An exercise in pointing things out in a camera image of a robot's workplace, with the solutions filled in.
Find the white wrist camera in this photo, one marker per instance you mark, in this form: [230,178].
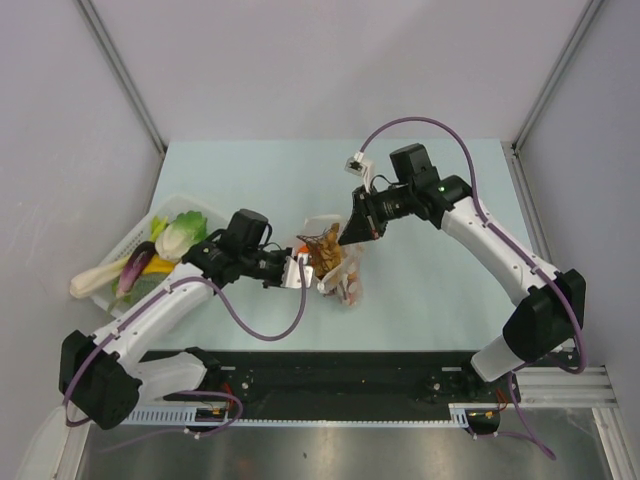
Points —
[298,272]
[359,165]

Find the purple eggplant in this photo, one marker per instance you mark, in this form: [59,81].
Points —
[133,268]

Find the yellow pepper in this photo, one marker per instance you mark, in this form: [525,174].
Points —
[157,265]

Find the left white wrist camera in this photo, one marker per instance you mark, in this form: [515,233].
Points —
[298,272]

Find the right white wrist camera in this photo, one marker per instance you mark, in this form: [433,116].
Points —
[359,165]

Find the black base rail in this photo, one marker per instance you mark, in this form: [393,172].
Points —
[352,385]

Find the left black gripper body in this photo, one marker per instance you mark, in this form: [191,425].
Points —
[264,265]

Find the white green bok choy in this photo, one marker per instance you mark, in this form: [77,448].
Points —
[174,239]

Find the polka dot zip bag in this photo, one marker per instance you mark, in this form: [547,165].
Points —
[336,268]

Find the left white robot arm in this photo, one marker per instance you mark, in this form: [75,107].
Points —
[105,374]

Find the brown longan bunch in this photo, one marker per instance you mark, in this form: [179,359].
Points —
[325,252]

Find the red watermelon slice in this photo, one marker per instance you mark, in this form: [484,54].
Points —
[345,286]

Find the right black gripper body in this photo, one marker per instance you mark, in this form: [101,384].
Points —
[391,205]

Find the green broccoli head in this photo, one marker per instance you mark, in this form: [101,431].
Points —
[142,287]

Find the white daikon radish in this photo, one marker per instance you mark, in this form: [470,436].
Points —
[88,282]

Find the white slotted cable duct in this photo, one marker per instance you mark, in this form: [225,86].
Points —
[209,415]

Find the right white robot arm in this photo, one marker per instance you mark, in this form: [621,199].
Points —
[549,304]

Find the white plastic food tray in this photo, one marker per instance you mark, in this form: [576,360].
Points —
[176,204]

